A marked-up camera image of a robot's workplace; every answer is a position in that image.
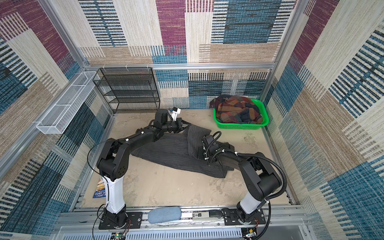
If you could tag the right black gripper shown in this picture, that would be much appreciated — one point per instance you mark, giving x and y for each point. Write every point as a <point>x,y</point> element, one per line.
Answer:
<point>200,153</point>

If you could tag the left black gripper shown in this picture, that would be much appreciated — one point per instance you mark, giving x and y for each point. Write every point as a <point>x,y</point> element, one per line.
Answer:
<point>179,127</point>

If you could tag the grey pinstriped long sleeve shirt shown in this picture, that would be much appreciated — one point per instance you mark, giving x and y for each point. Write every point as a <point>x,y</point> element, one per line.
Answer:
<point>182,152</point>

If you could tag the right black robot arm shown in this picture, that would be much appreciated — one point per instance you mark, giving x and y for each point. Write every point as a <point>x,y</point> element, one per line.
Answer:
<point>264,179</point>

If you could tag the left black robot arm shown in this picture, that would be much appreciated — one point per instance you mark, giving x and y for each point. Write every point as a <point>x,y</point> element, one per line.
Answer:
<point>113,161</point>

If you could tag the plaid red shirt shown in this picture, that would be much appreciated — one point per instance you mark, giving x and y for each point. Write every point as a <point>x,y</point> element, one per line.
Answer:
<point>236,110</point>

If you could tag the green plastic basket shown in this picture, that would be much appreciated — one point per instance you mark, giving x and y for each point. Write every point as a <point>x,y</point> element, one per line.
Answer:
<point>263,111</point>

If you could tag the blue grey cloth pad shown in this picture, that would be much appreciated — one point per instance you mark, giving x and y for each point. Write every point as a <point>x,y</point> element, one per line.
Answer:
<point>163,215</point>

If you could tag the blue treehouse book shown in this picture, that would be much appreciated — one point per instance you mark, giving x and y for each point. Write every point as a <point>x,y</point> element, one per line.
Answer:
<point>100,191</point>

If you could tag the black wire mesh shelf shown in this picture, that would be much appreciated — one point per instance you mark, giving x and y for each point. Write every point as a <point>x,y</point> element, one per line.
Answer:
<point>128,90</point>

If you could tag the white wire mesh tray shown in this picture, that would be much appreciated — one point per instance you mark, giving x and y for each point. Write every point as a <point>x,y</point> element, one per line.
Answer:
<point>57,119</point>

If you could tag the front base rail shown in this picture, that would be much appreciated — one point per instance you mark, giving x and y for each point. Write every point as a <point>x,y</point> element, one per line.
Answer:
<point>281,222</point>

